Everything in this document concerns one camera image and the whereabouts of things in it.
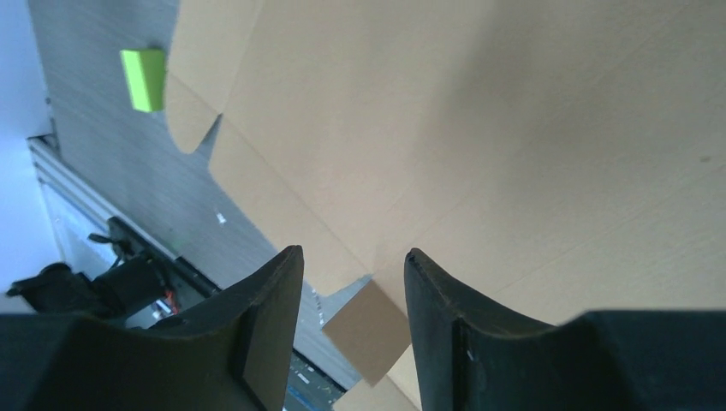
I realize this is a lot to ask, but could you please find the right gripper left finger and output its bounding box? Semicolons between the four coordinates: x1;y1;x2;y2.
0;245;305;411

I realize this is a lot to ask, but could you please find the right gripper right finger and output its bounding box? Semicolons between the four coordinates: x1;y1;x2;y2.
404;248;725;410

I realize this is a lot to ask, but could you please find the brown cardboard box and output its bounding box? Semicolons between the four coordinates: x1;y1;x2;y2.
165;1;725;410

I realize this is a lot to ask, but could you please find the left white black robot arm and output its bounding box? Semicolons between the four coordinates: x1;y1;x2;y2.
5;217;180;319

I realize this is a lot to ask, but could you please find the small green block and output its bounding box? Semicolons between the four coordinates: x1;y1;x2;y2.
120;48;166;113

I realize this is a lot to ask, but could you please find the aluminium frame rail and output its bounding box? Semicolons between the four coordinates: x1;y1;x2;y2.
27;136;176;272

